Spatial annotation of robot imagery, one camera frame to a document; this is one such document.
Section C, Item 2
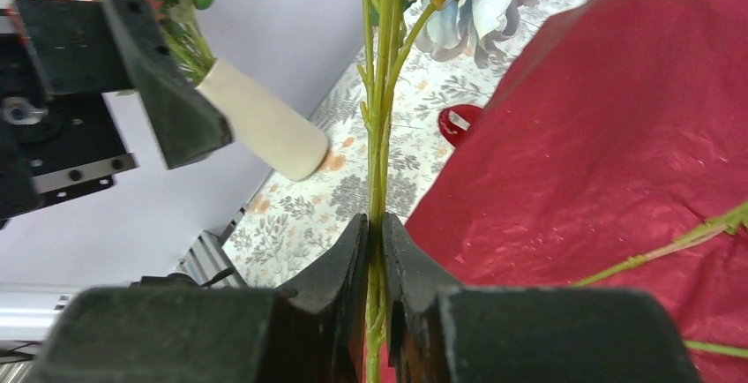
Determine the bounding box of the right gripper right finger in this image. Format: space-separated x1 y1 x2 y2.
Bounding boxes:
382 214 700 383

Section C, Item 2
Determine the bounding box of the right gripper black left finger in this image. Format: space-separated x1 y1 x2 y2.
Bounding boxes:
27 214 369 382

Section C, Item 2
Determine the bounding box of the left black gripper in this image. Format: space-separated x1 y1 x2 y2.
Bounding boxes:
1 0 234 224

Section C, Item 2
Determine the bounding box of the red ribbon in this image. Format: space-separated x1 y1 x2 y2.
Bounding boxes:
438 104 482 147

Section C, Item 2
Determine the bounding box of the light blue flower stem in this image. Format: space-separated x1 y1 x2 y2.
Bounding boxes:
357 0 548 383

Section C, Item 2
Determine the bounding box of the brown and red wrapping paper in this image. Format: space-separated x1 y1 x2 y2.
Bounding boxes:
406 0 747 382

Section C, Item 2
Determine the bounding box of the white ceramic vase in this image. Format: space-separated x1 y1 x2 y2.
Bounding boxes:
197 59 329 181

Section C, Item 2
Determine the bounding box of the floral patterned table mat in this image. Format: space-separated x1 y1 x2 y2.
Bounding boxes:
223 0 587 287

